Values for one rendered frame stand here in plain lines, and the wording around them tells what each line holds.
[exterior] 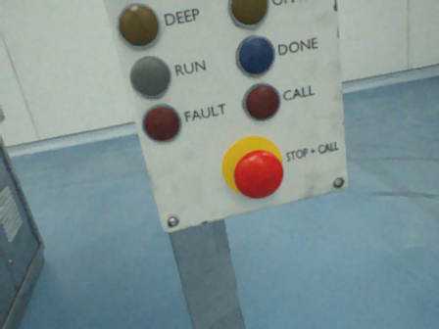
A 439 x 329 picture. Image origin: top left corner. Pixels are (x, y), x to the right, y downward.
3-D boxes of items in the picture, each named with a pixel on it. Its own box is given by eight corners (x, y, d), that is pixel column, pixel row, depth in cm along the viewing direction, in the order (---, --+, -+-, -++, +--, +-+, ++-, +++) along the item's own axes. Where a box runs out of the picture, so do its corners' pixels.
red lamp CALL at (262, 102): (282, 117, 32) (278, 82, 31) (249, 124, 31) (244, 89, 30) (279, 115, 32) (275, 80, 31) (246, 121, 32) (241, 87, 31)
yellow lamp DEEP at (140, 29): (163, 42, 28) (154, 1, 27) (123, 50, 28) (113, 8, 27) (163, 42, 29) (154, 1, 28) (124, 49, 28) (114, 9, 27)
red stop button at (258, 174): (289, 196, 32) (283, 149, 30) (240, 208, 31) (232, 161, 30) (272, 174, 36) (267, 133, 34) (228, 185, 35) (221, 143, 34)
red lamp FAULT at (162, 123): (183, 138, 31) (175, 104, 30) (148, 146, 30) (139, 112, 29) (182, 135, 31) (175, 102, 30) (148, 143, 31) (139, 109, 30)
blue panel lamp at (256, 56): (277, 71, 30) (272, 33, 29) (242, 78, 30) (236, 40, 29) (274, 70, 31) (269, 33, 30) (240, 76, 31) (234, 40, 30)
